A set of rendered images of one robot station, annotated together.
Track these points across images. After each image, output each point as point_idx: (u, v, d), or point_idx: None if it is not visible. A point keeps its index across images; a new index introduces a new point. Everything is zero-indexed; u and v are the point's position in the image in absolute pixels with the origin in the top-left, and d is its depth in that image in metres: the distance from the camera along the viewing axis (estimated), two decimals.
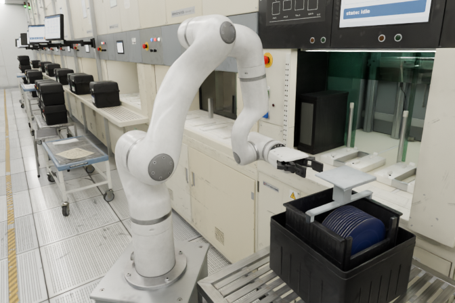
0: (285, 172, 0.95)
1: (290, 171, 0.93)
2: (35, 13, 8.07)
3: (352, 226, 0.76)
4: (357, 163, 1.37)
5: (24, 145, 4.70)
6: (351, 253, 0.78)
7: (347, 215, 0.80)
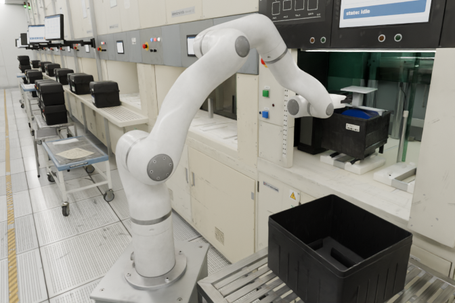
0: (345, 106, 1.27)
1: None
2: (35, 13, 8.07)
3: None
4: (357, 163, 1.37)
5: (24, 145, 4.70)
6: None
7: (363, 109, 1.40)
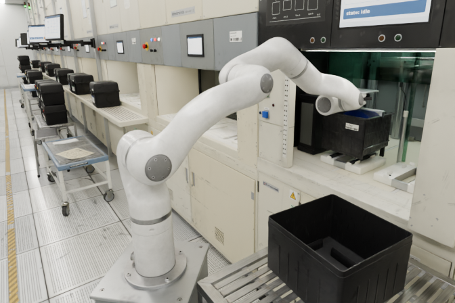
0: (365, 103, 1.33)
1: None
2: (35, 13, 8.07)
3: (374, 111, 1.41)
4: (357, 163, 1.37)
5: (24, 145, 4.70)
6: None
7: (364, 111, 1.40)
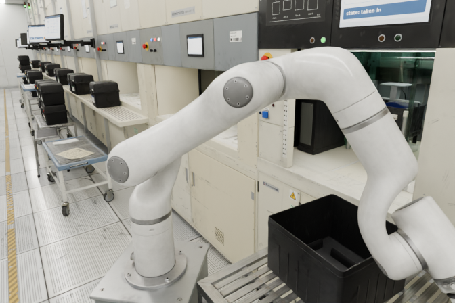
0: None
1: None
2: (35, 13, 8.07)
3: (407, 103, 1.58)
4: None
5: (24, 145, 4.70)
6: None
7: (399, 103, 1.58)
